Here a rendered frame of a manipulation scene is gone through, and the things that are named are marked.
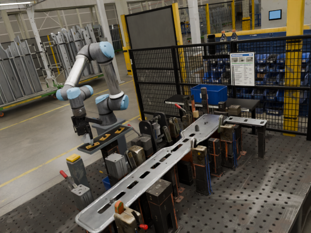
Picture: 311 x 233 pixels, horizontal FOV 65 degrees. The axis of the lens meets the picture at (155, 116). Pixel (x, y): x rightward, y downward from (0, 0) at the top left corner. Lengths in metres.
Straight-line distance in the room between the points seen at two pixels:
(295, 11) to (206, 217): 1.57
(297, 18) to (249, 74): 0.53
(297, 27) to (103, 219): 1.84
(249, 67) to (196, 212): 1.29
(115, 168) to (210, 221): 0.63
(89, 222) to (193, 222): 0.61
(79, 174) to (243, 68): 1.59
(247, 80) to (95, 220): 1.68
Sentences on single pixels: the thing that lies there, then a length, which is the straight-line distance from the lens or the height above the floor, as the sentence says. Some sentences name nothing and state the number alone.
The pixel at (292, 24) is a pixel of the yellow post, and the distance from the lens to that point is 2.18.
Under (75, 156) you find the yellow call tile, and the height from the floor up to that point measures 1.16.
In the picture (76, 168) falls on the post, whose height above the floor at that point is 1.10.
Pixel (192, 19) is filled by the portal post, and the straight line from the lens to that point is 6.08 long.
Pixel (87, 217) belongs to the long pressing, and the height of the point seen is 1.00.
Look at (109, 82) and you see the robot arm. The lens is 1.84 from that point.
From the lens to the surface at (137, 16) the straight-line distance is 4.37.
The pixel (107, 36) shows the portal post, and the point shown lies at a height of 1.58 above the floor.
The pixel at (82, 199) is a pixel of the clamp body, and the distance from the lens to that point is 1.37.
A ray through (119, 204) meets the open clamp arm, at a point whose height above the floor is 1.10.
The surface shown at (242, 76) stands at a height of 1.23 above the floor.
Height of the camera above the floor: 1.81
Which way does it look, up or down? 21 degrees down
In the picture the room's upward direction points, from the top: 10 degrees counter-clockwise
